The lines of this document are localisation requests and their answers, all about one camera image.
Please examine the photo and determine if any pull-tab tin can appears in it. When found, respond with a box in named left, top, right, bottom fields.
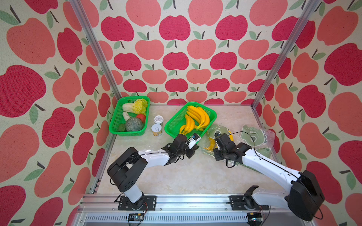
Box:
left=151, top=123, right=163, bottom=137

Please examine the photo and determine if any green pepper toy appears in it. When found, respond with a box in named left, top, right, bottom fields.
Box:
left=117, top=123, right=126, bottom=132

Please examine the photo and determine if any yellow banana bunch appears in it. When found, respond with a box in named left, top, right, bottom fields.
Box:
left=186, top=105, right=210, bottom=131

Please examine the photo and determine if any green netted melon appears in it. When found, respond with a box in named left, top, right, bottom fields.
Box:
left=125, top=117, right=144, bottom=132

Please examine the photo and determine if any white lidded cup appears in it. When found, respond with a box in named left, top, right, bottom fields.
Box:
left=154, top=115, right=164, bottom=125

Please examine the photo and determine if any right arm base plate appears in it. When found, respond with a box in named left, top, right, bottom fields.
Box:
left=228, top=195, right=270, bottom=211

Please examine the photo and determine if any empty green plastic basket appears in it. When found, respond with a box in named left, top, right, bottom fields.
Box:
left=164, top=102, right=217, bottom=138

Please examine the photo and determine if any left aluminium frame post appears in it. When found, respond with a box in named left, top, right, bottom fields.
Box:
left=70, top=0, right=122, bottom=100

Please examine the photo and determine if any aluminium frame post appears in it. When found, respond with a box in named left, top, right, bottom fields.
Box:
left=251, top=0, right=320, bottom=111
left=70, top=0, right=122, bottom=100

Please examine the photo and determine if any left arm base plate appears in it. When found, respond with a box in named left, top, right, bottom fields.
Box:
left=114, top=195, right=157, bottom=211

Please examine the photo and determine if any green basket with vegetables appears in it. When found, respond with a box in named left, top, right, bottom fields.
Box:
left=109, top=96, right=150, bottom=137

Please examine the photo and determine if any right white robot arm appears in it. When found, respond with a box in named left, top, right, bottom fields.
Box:
left=214, top=139, right=325, bottom=221

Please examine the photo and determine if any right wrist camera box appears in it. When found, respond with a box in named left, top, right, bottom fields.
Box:
left=215, top=133, right=236, bottom=150

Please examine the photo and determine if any napa cabbage toy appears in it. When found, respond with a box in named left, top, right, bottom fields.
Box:
left=122, top=98, right=148, bottom=115

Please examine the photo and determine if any white mushroom toy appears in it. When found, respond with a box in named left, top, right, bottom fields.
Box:
left=122, top=112, right=131, bottom=122

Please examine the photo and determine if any right aluminium frame post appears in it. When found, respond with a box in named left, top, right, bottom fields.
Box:
left=251, top=0, right=320, bottom=111

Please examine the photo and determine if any front aluminium rail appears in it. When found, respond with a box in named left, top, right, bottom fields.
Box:
left=70, top=194, right=316, bottom=226

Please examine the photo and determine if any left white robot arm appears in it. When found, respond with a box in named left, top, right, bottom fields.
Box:
left=107, top=133, right=201, bottom=209

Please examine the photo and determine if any red tomato toy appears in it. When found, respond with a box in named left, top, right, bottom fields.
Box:
left=136, top=114, right=146, bottom=124

